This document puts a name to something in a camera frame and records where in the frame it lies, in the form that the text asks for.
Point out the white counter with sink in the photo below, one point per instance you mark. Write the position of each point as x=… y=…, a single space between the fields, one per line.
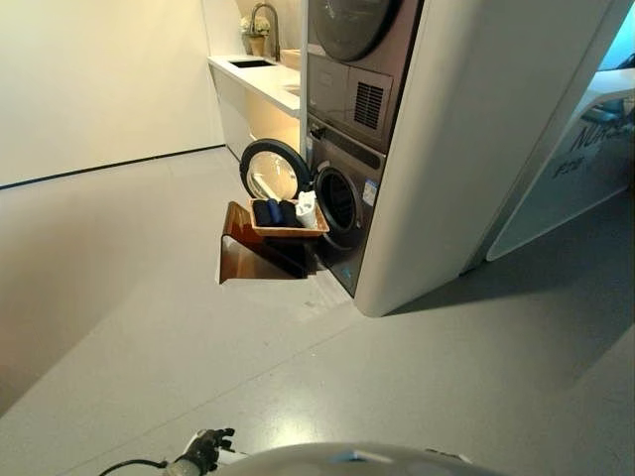
x=258 y=79

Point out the round washing machine door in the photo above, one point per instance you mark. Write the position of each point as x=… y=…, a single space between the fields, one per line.
x=272 y=172

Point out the dark folded garment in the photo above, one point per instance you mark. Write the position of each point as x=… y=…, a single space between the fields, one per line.
x=261 y=213

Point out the robot white torso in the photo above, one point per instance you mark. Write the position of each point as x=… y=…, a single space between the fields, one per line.
x=357 y=461

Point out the white curved cabinet enclosure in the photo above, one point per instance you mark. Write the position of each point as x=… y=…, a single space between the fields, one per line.
x=471 y=149

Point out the brown acrylic stool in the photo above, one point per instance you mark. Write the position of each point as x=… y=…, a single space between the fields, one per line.
x=248 y=253

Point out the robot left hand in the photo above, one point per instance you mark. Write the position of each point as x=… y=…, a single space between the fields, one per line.
x=207 y=448

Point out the brass gooseneck faucet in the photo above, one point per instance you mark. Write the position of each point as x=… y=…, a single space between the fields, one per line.
x=266 y=27

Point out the blue folded garment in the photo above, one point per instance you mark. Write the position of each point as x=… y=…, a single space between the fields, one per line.
x=273 y=212

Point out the potted white flowers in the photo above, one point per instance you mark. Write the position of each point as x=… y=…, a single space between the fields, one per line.
x=253 y=35

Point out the woven wooden laundry basket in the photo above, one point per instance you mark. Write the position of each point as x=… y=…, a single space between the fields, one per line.
x=289 y=229

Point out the grey front-load washing machine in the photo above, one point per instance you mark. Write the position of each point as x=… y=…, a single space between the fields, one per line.
x=354 y=198

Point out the grey stacked dryer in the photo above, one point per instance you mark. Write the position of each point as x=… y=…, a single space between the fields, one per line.
x=347 y=64

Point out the white slanted sign panel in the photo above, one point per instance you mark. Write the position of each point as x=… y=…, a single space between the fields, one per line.
x=560 y=168

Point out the black folded garment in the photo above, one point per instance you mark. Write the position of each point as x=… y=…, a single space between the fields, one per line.
x=289 y=213

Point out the beige round basin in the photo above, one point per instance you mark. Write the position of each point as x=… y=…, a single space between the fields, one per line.
x=292 y=58

